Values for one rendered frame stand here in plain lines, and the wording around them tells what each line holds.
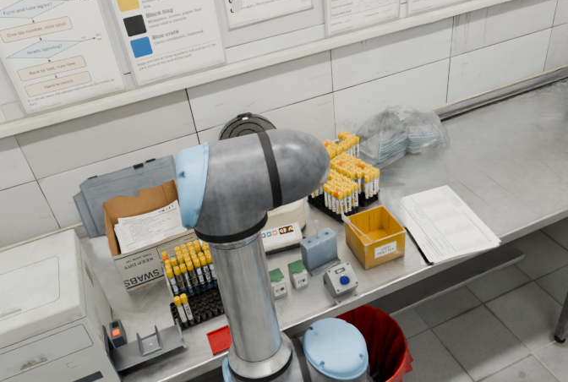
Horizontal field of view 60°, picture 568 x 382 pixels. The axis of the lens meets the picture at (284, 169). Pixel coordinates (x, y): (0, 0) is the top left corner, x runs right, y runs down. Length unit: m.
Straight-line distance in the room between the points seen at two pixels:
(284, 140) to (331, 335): 0.41
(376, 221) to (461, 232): 0.25
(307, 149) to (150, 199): 1.06
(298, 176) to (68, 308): 0.65
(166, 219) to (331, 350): 0.88
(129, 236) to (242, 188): 1.00
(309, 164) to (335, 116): 1.18
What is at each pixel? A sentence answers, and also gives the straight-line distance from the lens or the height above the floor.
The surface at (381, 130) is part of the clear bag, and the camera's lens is 1.81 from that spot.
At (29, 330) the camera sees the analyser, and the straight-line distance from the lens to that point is 1.19.
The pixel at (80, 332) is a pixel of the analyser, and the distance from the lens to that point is 1.21.
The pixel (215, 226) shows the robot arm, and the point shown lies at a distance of 0.71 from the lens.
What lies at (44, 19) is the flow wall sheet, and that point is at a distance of 1.50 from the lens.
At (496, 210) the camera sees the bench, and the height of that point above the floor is 0.88.
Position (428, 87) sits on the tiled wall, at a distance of 2.07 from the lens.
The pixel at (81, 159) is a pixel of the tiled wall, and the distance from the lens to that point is 1.67.
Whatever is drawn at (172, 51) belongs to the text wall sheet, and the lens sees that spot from 1.56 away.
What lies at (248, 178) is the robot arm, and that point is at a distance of 0.68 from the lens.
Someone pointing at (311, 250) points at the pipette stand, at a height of 0.96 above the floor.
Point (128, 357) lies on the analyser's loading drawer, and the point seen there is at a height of 0.91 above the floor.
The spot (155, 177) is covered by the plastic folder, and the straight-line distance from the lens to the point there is 1.71.
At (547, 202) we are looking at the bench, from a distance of 1.77.
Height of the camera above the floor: 1.94
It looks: 35 degrees down
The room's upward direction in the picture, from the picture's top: 8 degrees counter-clockwise
